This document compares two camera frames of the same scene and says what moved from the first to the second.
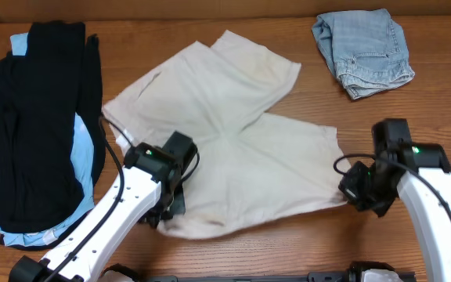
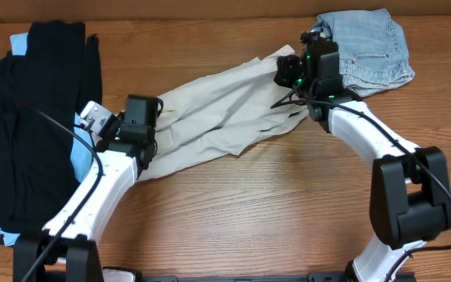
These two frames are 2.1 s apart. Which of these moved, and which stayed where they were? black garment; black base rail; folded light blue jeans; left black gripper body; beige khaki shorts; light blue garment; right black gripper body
Moved: right black gripper body; beige khaki shorts; left black gripper body
Stayed: black garment; folded light blue jeans; light blue garment; black base rail
